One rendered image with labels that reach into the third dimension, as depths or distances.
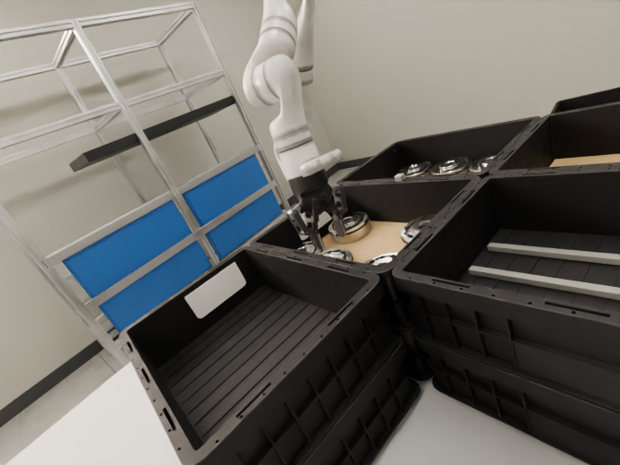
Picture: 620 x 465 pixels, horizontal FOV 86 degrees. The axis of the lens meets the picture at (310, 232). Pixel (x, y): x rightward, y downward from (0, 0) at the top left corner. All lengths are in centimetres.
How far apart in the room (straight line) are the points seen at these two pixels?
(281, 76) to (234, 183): 211
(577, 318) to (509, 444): 24
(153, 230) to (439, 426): 210
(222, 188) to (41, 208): 132
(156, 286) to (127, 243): 33
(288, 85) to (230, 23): 368
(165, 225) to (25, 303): 122
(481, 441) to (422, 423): 8
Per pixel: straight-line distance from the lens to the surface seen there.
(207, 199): 255
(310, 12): 88
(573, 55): 366
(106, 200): 322
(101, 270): 232
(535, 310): 38
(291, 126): 62
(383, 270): 46
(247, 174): 276
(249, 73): 66
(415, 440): 57
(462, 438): 56
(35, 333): 323
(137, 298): 240
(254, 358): 60
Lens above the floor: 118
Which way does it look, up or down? 22 degrees down
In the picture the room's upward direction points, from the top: 24 degrees counter-clockwise
